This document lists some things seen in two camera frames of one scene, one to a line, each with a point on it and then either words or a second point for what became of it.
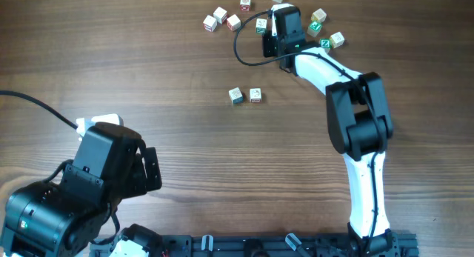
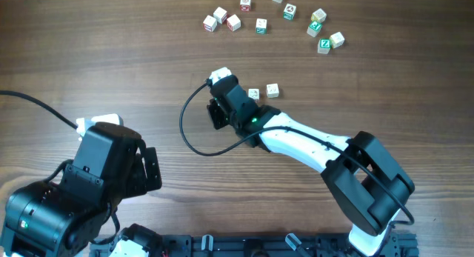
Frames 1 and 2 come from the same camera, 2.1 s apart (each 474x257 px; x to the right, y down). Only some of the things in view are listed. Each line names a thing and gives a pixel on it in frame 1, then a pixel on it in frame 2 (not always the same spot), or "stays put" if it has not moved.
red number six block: [255, 95] stays put
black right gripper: [266, 41] to [213, 107]
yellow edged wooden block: [318, 15] stays put
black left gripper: [138, 182] stays put
